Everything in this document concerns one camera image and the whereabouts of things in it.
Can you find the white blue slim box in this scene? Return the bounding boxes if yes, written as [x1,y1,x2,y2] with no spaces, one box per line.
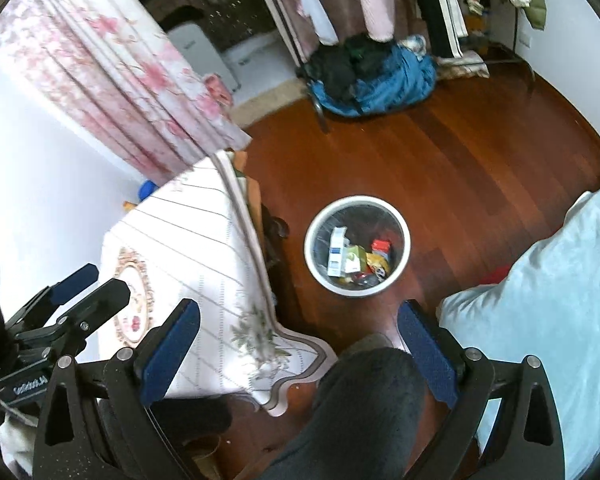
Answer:
[327,226,348,278]

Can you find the blue white milk carton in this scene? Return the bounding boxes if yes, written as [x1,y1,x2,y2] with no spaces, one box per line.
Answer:
[372,238,392,263]

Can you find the red cola can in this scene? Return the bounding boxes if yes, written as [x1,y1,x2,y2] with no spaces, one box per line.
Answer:
[344,272,380,289]

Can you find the yellow cigarette box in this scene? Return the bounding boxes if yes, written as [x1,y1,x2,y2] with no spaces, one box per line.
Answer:
[366,252,391,280]

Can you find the green white medicine box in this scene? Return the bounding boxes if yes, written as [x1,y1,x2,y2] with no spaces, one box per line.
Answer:
[342,245,367,274]

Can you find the white round trash bin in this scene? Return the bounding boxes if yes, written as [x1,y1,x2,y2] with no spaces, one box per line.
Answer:
[303,195,412,298]

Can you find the orange cap bottle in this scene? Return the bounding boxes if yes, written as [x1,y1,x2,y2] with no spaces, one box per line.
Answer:
[123,200,136,212]

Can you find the white checked floral tablecloth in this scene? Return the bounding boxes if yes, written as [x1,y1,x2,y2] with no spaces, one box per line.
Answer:
[97,151,337,416]

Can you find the blue lid plastic jar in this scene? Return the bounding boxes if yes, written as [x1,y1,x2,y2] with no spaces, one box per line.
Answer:
[137,180,159,202]

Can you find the light blue bed sheet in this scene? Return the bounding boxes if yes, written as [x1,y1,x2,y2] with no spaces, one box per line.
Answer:
[437,189,600,479]

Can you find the person's black trouser leg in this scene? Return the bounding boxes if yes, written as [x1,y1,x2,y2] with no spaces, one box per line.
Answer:
[260,347,426,480]

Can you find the pink floral curtain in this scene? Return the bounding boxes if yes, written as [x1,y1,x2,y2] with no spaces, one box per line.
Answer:
[0,0,251,184]

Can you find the blue black clothes pile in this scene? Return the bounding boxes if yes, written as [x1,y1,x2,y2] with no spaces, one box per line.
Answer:
[298,34,437,118]

